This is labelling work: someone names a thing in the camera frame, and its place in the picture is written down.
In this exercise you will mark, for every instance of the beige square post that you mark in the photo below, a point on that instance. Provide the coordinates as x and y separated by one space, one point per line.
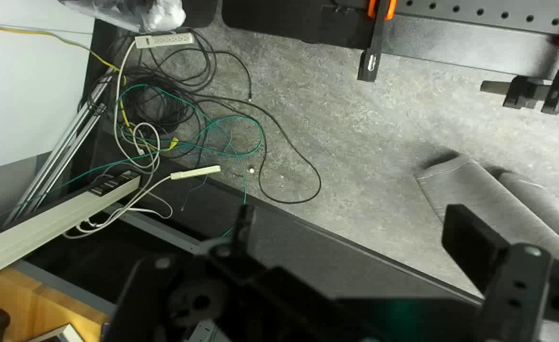
39 234

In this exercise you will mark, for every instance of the black power brick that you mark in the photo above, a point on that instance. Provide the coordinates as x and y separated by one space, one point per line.
112 182

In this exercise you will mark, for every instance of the metal tripod legs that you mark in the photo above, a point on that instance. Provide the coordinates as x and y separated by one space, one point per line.
58 158

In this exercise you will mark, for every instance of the black orange bar clamp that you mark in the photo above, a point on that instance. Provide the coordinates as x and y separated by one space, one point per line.
372 59
528 91

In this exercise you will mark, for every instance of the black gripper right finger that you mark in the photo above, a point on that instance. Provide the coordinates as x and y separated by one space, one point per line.
515 285

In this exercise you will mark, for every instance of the white power strip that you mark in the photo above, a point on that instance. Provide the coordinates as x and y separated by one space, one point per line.
167 40
195 171

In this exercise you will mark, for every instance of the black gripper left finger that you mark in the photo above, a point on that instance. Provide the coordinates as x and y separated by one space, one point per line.
159 285

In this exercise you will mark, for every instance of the black trash bin with bag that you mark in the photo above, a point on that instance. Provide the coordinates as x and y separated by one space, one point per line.
153 11

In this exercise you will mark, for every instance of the black robot workbench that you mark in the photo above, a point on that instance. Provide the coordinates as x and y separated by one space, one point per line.
452 30

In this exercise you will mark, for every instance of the black shelving unit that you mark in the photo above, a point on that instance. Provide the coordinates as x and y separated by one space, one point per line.
292 239

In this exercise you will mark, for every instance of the wooden shelf board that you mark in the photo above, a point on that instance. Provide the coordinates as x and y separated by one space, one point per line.
26 304

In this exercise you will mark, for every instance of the white blue paper stack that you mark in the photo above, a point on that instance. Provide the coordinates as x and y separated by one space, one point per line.
58 334

